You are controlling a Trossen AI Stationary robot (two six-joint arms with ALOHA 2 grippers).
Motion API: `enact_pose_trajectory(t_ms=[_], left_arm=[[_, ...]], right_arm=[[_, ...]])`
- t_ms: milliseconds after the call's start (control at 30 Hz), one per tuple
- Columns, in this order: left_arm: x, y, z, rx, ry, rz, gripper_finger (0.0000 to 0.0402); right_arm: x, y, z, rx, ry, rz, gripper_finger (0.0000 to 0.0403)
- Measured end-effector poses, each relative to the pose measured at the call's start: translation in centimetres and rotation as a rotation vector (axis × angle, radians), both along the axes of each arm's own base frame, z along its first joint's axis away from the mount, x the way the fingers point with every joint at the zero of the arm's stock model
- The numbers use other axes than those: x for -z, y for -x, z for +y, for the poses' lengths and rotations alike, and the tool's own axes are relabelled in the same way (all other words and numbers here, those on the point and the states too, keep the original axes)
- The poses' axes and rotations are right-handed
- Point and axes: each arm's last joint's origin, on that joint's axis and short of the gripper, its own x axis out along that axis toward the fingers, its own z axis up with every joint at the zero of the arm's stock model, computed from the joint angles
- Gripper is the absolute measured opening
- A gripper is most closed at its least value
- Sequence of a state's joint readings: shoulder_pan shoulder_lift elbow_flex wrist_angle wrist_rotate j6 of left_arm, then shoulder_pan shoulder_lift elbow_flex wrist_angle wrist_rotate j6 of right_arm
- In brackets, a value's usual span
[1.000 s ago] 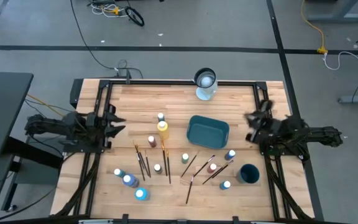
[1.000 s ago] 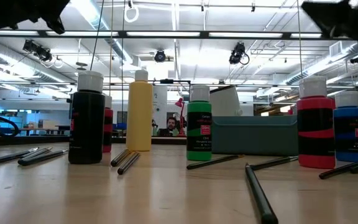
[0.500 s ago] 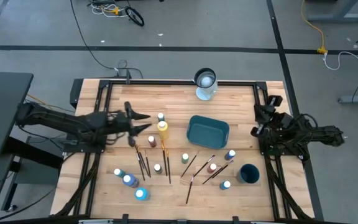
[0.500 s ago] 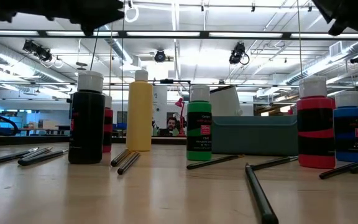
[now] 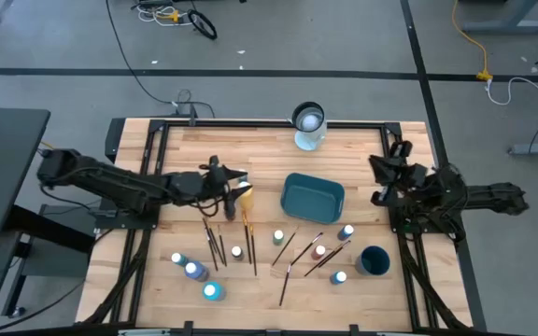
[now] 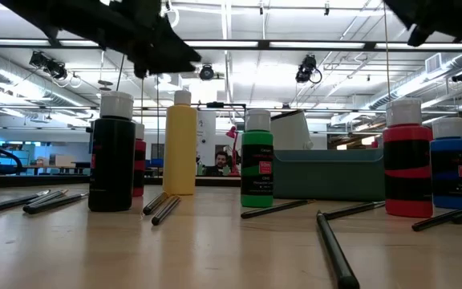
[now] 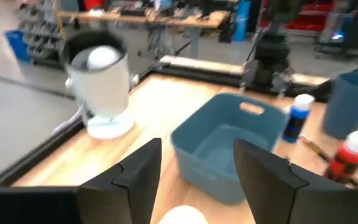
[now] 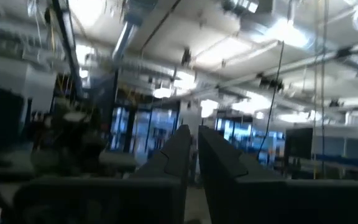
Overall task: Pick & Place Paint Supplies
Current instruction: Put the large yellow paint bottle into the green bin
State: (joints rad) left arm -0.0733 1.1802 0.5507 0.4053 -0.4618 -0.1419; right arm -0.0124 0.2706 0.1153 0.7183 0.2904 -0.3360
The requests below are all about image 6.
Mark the small black paint bottle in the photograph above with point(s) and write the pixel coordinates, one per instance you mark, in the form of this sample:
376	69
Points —
112	160

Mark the small red paint bottle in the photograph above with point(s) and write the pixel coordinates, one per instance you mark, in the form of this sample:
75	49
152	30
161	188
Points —
407	134
140	160

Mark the person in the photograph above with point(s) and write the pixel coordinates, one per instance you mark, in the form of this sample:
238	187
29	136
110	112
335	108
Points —
220	160

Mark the red desk lamp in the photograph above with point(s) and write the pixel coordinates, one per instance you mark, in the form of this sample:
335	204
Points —
231	132

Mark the large yellow paint bottle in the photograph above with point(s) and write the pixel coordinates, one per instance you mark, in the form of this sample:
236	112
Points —
179	152

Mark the small green paint bottle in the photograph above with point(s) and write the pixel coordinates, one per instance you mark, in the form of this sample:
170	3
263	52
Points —
257	140

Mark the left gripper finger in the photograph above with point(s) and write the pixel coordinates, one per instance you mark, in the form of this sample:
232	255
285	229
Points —
167	62
175	42

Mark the black background stand frame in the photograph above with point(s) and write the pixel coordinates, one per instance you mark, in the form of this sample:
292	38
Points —
215	105

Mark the black ceiling-mounted camera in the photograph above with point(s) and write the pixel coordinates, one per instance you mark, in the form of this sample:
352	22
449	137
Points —
206	73
306	68
54	68
461	76

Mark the teal plastic storage bin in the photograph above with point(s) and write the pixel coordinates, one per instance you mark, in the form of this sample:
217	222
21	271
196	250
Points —
327	176

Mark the black overhead light frame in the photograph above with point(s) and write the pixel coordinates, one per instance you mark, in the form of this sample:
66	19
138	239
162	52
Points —
265	44

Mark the small blue paint bottle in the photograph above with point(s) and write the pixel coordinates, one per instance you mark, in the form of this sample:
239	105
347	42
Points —
451	144

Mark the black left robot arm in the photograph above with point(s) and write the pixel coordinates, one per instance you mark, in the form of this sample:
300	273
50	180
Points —
54	18

